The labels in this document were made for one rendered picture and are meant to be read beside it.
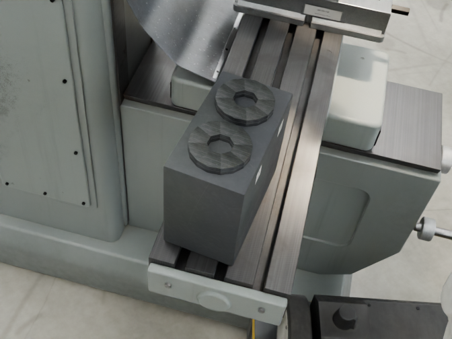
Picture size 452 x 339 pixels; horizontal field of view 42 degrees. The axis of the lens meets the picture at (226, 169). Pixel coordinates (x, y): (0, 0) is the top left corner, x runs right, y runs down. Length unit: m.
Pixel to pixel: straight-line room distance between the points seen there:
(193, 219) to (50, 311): 1.17
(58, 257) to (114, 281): 0.18
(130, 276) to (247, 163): 1.09
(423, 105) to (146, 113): 0.70
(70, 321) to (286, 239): 1.11
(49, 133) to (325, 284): 0.91
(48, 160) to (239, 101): 0.85
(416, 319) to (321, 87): 0.55
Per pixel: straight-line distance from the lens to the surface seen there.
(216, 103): 0.87
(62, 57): 1.36
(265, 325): 1.50
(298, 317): 1.30
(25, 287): 2.04
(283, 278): 0.93
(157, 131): 1.49
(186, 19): 1.41
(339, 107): 1.36
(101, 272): 1.87
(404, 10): 1.42
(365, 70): 1.48
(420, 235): 1.59
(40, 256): 1.94
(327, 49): 1.33
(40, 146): 1.61
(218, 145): 0.83
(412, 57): 3.00
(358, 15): 1.37
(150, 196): 1.71
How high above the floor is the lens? 1.74
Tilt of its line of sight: 50 degrees down
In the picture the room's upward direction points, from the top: 7 degrees clockwise
